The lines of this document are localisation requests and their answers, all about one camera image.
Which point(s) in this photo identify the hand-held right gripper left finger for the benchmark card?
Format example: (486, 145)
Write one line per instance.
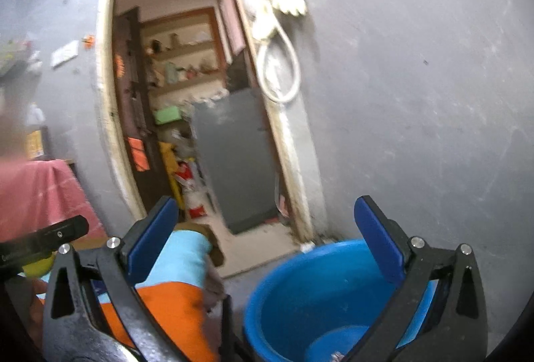
(152, 239)

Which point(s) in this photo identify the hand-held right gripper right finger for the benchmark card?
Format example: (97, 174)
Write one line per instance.
(377, 236)

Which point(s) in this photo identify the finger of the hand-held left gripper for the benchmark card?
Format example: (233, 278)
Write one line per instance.
(69, 230)

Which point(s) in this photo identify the blue plastic basin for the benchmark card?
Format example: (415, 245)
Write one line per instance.
(300, 303)

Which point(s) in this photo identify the person's left hand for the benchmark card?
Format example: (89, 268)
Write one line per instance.
(31, 299)

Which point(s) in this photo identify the yellow bowl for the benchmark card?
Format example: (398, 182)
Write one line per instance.
(37, 267)

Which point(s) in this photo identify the blue and orange mat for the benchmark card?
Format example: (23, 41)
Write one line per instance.
(183, 262)

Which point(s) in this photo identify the pink checked cloth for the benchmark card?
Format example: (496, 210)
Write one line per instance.
(37, 195)

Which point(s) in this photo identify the red and white bag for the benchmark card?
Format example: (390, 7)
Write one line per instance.
(190, 195)

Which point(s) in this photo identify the small white floor object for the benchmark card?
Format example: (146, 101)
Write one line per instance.
(307, 247)

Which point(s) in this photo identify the yellow container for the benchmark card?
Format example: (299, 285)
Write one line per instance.
(167, 157)

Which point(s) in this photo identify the pink plastic item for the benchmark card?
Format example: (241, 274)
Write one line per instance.
(283, 199)

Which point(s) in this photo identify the grey refrigerator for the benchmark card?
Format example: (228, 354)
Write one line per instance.
(233, 161)

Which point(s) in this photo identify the green box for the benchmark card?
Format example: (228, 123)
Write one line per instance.
(167, 114)

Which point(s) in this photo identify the small paper scrap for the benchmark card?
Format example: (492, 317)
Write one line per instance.
(338, 357)

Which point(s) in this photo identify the dark wooden door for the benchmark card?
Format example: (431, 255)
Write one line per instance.
(129, 103)

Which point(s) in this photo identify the black television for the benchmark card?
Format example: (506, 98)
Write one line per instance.
(240, 72)

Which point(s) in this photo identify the wooden shelf unit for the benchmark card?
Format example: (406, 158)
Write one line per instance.
(183, 51)

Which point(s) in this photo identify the white door frame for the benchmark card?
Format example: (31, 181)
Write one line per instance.
(104, 95)

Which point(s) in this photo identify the white switch plate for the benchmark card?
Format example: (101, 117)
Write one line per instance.
(64, 54)

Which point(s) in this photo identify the metal wall rack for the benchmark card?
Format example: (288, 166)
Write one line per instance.
(12, 53)

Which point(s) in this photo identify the orange wall hook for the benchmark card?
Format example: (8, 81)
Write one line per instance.
(87, 41)

